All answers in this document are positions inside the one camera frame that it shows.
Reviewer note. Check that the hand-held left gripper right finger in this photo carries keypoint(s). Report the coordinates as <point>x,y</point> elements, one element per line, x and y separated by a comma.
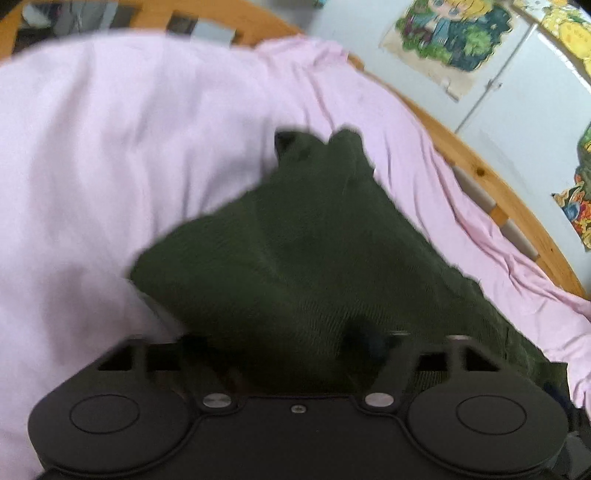
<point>392,364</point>

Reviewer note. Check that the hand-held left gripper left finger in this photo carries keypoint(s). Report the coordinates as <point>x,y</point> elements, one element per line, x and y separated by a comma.
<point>138,357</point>

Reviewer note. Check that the dark green knit garment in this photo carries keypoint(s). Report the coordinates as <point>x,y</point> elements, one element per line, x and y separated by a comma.
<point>304,258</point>

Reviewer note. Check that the pink bed sheet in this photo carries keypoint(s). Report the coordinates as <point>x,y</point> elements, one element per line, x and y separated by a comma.
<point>115,138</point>

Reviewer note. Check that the blonde cartoon character poster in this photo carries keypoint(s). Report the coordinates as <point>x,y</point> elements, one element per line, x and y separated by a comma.
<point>448,41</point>

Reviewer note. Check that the wooden bed frame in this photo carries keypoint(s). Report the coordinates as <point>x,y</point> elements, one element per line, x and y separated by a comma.
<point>480,173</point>

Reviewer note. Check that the colourful cartoon wall poster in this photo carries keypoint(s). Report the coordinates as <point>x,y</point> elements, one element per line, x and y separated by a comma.
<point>579,203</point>

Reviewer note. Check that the yellow cartoon wall poster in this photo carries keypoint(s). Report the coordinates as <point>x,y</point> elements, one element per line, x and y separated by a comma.
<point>563,23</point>

